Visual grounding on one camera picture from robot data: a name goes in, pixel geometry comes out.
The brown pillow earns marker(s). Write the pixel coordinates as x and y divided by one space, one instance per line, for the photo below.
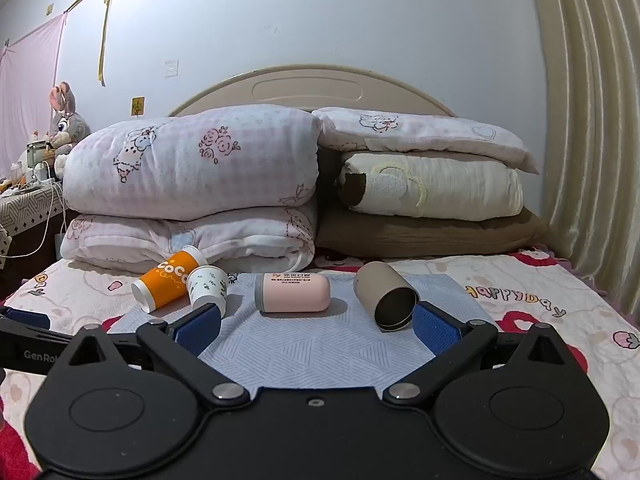
425 237

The grey plush rabbit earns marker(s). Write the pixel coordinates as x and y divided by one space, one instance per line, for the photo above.
67 125

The orange paper cup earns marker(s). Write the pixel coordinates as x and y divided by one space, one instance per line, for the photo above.
167 280

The brown cup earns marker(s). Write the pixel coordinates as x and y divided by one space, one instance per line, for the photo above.
374 285

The blue-grey patterned mat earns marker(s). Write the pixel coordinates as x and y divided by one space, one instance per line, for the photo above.
310 350

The pink cup with grey lid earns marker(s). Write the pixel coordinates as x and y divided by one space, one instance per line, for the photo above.
296 295

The cream curtain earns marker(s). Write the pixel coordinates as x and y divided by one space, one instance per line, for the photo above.
590 110

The yellow wall hook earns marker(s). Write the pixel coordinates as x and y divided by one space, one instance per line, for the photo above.
137 106

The pink wall cloth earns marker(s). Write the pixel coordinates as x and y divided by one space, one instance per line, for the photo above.
30 85

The yellow tape strip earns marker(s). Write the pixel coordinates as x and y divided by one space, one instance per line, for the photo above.
105 25

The beige headboard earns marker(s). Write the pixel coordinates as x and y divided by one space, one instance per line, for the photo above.
310 87

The cream folded quilt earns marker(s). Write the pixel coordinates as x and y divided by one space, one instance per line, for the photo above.
450 185

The pink floral pillow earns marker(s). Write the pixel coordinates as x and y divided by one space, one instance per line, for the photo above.
425 132

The pink checked folded quilt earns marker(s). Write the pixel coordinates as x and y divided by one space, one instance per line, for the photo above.
200 165
240 240

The side table with patterned cloth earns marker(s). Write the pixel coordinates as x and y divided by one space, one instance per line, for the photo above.
25 215

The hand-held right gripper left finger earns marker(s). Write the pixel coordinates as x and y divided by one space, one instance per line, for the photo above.
199 330

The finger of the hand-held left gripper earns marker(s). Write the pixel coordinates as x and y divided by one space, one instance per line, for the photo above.
24 318

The white leaf-print paper cup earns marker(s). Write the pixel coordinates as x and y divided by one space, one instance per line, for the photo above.
207 282

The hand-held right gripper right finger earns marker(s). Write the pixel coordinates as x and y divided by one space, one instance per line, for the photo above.
436 331

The white appliance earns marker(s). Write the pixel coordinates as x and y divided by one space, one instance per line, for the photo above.
36 157

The white wall plate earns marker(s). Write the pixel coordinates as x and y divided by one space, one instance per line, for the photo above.
171 68

